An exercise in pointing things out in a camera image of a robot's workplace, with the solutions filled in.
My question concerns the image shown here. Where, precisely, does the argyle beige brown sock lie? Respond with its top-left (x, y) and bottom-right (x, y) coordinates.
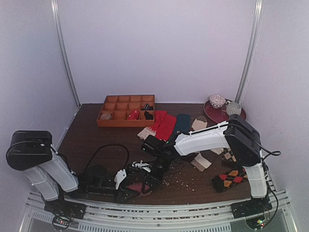
top-left (221, 148), bottom-right (237, 168)

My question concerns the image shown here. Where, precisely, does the red rolled sock in tray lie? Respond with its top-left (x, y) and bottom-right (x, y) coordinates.
top-left (127, 110), bottom-right (140, 120)

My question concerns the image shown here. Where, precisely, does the magenta purple ribbed sock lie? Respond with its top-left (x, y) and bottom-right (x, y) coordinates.
top-left (127, 183), bottom-right (150, 197)

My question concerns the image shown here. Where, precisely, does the black striped sock in tray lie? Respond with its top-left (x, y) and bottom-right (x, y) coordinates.
top-left (141, 103), bottom-right (154, 111)

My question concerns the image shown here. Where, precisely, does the left aluminium frame post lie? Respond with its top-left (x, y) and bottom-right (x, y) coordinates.
top-left (50, 0), bottom-right (81, 108)

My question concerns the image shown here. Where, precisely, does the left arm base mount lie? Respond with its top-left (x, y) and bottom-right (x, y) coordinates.
top-left (44, 200), bottom-right (86, 219)

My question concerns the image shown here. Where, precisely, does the black rolled sock in tray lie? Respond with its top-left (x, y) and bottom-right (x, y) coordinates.
top-left (144, 111), bottom-right (154, 120)

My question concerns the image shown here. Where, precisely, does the aluminium frame post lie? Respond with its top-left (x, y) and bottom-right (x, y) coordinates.
top-left (235, 0), bottom-right (264, 105)
top-left (50, 0), bottom-right (81, 108)

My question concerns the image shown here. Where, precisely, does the beige sock in tray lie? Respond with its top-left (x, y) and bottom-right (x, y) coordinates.
top-left (99, 112), bottom-right (112, 120)

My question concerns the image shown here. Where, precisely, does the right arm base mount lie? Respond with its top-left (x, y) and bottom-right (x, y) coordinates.
top-left (231, 196), bottom-right (272, 218)

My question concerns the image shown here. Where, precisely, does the green reindeer sock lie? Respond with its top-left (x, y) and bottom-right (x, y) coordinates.
top-left (169, 114), bottom-right (191, 141)

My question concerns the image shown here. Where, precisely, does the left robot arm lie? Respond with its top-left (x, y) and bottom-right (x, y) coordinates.
top-left (5, 130), bottom-right (140, 215)

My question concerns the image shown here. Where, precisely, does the red long sock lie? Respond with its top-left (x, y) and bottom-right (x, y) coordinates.
top-left (151, 110), bottom-right (176, 141)

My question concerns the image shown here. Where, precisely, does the cream striped sock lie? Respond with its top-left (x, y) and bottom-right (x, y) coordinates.
top-left (191, 116), bottom-right (212, 172)

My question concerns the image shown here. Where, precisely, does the argyle black orange sock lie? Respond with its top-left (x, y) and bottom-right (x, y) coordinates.
top-left (211, 168), bottom-right (248, 193)

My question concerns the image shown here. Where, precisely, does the right aluminium frame post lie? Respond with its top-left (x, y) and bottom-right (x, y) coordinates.
top-left (235, 0), bottom-right (264, 105)

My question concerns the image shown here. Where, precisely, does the black cable loop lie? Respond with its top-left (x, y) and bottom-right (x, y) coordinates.
top-left (83, 144), bottom-right (130, 174)

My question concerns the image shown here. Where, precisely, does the patterned white red bowl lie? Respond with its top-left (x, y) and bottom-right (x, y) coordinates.
top-left (209, 94), bottom-right (226, 108)

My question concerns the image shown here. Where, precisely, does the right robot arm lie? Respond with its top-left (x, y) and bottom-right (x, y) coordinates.
top-left (137, 115), bottom-right (267, 214)

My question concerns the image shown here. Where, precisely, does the striped grey cup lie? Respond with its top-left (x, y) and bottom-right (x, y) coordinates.
top-left (226, 101), bottom-right (242, 116)

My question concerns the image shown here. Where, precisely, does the cream red-trim sock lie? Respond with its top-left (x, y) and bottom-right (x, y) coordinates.
top-left (137, 127), bottom-right (156, 140)

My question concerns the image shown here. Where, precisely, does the red round tray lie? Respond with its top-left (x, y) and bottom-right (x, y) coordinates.
top-left (204, 100), bottom-right (232, 123)

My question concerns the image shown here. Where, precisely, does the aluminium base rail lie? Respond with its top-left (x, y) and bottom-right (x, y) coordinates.
top-left (18, 190), bottom-right (301, 232)

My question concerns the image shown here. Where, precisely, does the wooden divided organizer tray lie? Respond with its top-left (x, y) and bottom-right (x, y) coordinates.
top-left (97, 95), bottom-right (155, 128)

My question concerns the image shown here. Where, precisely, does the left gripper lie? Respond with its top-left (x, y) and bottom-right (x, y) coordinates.
top-left (88, 181), bottom-right (140, 204)

